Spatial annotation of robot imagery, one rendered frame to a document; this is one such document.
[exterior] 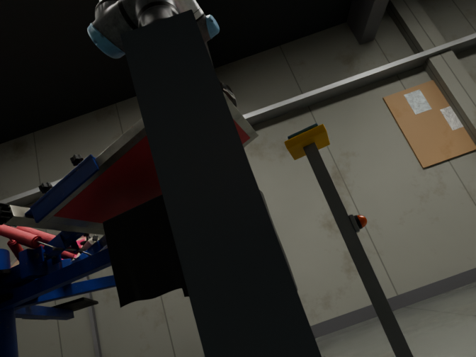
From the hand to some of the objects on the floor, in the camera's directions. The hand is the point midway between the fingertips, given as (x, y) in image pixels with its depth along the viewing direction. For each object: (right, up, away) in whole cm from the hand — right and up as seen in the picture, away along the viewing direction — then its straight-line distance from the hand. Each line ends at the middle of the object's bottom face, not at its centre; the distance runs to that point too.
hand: (231, 108), depth 135 cm
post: (+55, -100, -59) cm, 128 cm away
